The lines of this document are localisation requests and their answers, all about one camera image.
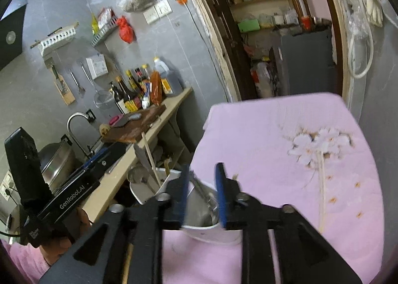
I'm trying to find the metal spatula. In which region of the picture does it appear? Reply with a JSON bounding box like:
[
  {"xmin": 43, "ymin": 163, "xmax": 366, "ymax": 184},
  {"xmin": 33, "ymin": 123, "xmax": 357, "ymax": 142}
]
[{"xmin": 69, "ymin": 69, "xmax": 85, "ymax": 96}]

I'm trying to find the white hose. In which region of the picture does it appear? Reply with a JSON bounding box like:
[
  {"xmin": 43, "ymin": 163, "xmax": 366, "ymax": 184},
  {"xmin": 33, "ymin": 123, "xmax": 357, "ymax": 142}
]
[{"xmin": 347, "ymin": 27, "xmax": 375, "ymax": 79}]

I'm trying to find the white wall socket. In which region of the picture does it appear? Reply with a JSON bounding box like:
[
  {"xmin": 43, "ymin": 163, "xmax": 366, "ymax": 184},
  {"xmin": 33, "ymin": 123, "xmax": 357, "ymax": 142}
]
[
  {"xmin": 0, "ymin": 170, "xmax": 15, "ymax": 201},
  {"xmin": 154, "ymin": 0, "xmax": 173, "ymax": 20},
  {"xmin": 143, "ymin": 6, "xmax": 160, "ymax": 25}
]

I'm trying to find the grey cabinet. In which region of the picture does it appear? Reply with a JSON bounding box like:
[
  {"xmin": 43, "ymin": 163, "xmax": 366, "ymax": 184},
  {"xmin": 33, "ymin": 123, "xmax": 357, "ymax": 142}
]
[{"xmin": 270, "ymin": 26, "xmax": 338, "ymax": 97}]

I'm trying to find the beige kitchen counter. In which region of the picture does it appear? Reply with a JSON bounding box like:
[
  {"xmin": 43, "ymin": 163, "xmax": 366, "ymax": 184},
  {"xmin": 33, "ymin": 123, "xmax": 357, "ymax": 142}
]
[{"xmin": 79, "ymin": 86, "xmax": 194, "ymax": 223}]

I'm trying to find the metal knife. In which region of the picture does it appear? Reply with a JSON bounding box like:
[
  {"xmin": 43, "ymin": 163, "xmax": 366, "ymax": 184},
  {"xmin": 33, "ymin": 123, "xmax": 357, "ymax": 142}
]
[{"xmin": 133, "ymin": 143, "xmax": 150, "ymax": 176}]

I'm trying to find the person's left hand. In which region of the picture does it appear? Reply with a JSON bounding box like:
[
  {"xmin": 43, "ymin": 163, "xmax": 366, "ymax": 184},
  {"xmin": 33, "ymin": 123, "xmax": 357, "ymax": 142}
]
[{"xmin": 40, "ymin": 206, "xmax": 94, "ymax": 268}]

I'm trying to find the grey wall rack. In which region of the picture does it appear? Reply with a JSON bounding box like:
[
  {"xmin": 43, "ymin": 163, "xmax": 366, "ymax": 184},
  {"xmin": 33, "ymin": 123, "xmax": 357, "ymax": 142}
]
[{"xmin": 90, "ymin": 23, "xmax": 119, "ymax": 47}]

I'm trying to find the metal fork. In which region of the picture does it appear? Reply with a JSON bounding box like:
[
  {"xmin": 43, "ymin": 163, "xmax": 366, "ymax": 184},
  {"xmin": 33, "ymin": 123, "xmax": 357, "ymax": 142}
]
[{"xmin": 189, "ymin": 173, "xmax": 219, "ymax": 210}]

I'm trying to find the white bowl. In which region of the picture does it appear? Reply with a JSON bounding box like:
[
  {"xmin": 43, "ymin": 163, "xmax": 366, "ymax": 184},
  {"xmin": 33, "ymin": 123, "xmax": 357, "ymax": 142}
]
[{"xmin": 127, "ymin": 166, "xmax": 244, "ymax": 245}]

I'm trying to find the metal spoon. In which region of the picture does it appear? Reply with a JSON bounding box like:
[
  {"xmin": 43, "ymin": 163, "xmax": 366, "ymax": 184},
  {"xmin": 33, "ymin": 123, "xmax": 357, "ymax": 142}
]
[{"xmin": 127, "ymin": 166, "xmax": 150, "ymax": 184}]

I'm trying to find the red plastic bag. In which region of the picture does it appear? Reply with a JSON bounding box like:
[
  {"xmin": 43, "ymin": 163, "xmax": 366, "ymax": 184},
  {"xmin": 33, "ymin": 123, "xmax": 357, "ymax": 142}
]
[{"xmin": 115, "ymin": 16, "xmax": 137, "ymax": 44}]

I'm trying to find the metal pot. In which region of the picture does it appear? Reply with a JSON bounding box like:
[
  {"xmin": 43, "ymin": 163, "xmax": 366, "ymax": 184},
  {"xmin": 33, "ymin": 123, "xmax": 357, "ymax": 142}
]
[{"xmin": 37, "ymin": 142, "xmax": 77, "ymax": 192}]

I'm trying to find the white wall rack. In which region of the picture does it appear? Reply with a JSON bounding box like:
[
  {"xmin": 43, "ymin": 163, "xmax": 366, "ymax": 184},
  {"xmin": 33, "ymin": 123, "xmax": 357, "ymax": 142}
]
[{"xmin": 30, "ymin": 21, "xmax": 80, "ymax": 55}]

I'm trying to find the white plastic bag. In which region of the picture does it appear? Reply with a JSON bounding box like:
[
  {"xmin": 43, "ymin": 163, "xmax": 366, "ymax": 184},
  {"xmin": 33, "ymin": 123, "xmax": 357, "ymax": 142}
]
[{"xmin": 250, "ymin": 60, "xmax": 276, "ymax": 98}]

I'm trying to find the metal faucet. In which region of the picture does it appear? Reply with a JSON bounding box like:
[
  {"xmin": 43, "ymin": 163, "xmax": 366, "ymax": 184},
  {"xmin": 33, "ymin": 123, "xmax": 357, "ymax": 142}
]
[{"xmin": 66, "ymin": 112, "xmax": 96, "ymax": 159}]

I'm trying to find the black power cable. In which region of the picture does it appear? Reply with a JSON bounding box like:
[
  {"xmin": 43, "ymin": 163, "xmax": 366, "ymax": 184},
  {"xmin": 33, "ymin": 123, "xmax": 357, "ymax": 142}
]
[{"xmin": 186, "ymin": 2, "xmax": 233, "ymax": 100}]

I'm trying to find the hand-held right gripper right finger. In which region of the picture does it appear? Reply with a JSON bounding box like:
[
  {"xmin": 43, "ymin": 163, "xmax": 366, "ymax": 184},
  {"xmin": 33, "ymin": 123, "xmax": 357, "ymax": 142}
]
[{"xmin": 214, "ymin": 162, "xmax": 363, "ymax": 284}]

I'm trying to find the crumpled clear plastic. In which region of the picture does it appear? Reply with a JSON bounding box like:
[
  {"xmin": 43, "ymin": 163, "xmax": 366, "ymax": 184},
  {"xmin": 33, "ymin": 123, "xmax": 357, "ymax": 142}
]
[{"xmin": 345, "ymin": 4, "xmax": 371, "ymax": 42}]

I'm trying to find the wooden knife board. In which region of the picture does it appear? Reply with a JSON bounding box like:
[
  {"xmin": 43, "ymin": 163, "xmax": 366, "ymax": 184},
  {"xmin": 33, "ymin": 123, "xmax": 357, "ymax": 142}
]
[{"xmin": 51, "ymin": 65, "xmax": 76, "ymax": 106}]

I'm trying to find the red and white packet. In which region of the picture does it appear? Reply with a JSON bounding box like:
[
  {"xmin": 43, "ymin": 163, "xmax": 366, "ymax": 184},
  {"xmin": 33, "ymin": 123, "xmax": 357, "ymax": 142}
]
[{"xmin": 97, "ymin": 7, "xmax": 113, "ymax": 31}]

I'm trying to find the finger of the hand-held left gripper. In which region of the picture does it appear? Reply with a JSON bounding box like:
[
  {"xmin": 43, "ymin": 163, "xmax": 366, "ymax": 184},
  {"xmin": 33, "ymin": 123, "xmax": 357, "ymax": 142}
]
[
  {"xmin": 54, "ymin": 147, "xmax": 109, "ymax": 194},
  {"xmin": 89, "ymin": 140, "xmax": 127, "ymax": 179}
]

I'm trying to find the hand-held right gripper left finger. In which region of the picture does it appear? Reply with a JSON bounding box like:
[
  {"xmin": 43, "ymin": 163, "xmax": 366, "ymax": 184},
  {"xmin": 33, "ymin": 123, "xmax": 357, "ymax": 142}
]
[{"xmin": 39, "ymin": 163, "xmax": 191, "ymax": 284}]

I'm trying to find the green box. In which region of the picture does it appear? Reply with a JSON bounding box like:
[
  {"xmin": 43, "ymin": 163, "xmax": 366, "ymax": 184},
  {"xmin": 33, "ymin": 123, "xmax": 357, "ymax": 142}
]
[{"xmin": 238, "ymin": 19, "xmax": 260, "ymax": 34}]

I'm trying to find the dark wooden door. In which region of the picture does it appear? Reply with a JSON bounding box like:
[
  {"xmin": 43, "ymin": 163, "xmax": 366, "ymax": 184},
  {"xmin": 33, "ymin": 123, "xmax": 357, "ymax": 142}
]
[{"xmin": 192, "ymin": 0, "xmax": 259, "ymax": 100}]

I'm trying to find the large oil jug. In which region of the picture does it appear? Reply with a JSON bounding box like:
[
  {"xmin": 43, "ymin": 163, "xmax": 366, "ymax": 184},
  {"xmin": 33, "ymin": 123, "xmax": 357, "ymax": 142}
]
[{"xmin": 153, "ymin": 56, "xmax": 183, "ymax": 97}]

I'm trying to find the pink floral cloth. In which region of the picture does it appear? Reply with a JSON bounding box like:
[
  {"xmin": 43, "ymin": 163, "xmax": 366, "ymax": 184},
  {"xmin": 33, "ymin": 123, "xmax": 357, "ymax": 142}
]
[{"xmin": 162, "ymin": 92, "xmax": 387, "ymax": 284}]

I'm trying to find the white wall calendar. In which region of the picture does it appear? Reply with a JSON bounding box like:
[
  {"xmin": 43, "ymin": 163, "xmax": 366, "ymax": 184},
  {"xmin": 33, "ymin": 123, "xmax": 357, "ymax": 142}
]
[{"xmin": 85, "ymin": 54, "xmax": 109, "ymax": 80}]

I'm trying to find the wooden cutting board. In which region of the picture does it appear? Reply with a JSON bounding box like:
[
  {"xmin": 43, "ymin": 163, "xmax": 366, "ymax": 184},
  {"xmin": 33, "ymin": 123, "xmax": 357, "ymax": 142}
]
[{"xmin": 101, "ymin": 104, "xmax": 167, "ymax": 144}]

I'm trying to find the row of sauce bottles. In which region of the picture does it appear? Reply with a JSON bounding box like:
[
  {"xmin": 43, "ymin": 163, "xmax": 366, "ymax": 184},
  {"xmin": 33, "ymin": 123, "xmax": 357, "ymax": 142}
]
[{"xmin": 108, "ymin": 65, "xmax": 156, "ymax": 116}]

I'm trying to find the metal strainer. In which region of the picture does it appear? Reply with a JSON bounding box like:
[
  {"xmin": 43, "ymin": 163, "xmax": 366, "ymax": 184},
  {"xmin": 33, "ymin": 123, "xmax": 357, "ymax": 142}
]
[{"xmin": 80, "ymin": 62, "xmax": 114, "ymax": 109}]

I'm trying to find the orange-brown packet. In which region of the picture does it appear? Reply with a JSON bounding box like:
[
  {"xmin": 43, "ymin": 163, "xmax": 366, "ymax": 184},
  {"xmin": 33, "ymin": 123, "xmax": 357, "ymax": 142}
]
[{"xmin": 149, "ymin": 71, "xmax": 164, "ymax": 105}]

